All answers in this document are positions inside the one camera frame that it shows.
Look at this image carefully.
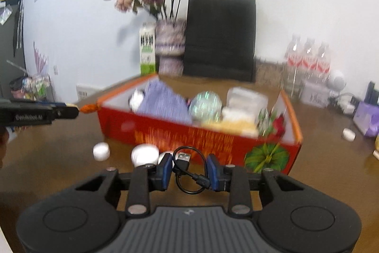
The water bottle middle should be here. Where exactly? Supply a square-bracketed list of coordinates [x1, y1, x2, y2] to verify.
[301, 38, 317, 80]

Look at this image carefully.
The small white round lid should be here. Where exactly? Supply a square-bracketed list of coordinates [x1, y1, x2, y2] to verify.
[342, 128, 356, 142]

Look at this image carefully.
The purple knitted cloth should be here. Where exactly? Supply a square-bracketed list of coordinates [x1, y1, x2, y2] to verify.
[135, 80, 192, 125]

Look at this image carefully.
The white floral tin box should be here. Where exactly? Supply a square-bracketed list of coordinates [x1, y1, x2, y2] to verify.
[299, 81, 331, 108]

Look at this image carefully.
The iridescent clear ball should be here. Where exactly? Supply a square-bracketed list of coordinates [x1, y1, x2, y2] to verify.
[189, 91, 222, 123]

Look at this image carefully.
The red orange cardboard box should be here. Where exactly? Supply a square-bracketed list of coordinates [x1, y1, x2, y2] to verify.
[97, 74, 303, 173]

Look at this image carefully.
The purple ceramic vase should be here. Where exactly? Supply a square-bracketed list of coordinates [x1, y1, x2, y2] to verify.
[155, 18, 186, 76]

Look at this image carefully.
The white round speaker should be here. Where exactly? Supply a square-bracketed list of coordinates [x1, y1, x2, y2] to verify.
[327, 70, 346, 92]

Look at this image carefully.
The purple tissue pack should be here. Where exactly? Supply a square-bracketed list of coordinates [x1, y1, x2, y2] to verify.
[353, 101, 379, 137]

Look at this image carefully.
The small orange object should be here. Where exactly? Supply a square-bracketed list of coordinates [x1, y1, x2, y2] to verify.
[79, 104, 98, 114]

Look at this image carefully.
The yellow white plush toy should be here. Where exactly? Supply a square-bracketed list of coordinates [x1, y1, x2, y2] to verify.
[201, 106, 259, 137]

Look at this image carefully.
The water bottle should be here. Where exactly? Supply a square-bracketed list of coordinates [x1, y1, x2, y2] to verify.
[316, 42, 331, 83]
[283, 35, 302, 98]
[301, 38, 317, 80]

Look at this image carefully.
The red artificial rose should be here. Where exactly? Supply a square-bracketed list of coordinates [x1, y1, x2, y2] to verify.
[257, 109, 286, 138]

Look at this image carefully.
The black power strip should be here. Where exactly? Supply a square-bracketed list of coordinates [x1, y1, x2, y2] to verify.
[350, 81, 378, 107]

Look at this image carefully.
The black paper bag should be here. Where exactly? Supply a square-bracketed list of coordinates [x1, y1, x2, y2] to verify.
[183, 0, 256, 82]

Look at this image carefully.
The white green milk carton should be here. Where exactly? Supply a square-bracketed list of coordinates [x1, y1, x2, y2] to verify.
[139, 23, 156, 75]

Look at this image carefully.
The clear container with snacks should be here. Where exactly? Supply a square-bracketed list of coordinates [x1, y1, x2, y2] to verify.
[255, 58, 285, 89]

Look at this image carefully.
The person left hand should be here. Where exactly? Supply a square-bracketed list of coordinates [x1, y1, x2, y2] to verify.
[0, 126, 9, 168]

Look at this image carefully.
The water bottle right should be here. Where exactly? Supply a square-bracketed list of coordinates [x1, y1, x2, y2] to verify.
[316, 42, 331, 83]

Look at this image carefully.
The water bottle left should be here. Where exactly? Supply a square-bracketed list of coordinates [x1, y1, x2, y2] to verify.
[283, 35, 302, 98]

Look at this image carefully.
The white bottle cap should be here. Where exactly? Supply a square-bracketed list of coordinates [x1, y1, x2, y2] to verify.
[93, 142, 110, 162]

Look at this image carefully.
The black usb cable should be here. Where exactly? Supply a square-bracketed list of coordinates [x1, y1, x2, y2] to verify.
[172, 146, 212, 195]

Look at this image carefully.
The translucent plastic container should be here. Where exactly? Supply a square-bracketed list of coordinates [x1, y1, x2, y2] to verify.
[226, 87, 269, 115]

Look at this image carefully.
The white crumpled tissue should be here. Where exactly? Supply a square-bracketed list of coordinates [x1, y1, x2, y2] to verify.
[128, 89, 144, 112]

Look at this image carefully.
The white power adapter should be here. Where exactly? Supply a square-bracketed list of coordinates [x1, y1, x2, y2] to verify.
[339, 101, 355, 115]

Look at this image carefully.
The large white ribbed lid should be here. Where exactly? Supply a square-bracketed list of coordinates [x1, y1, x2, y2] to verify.
[131, 144, 160, 167]

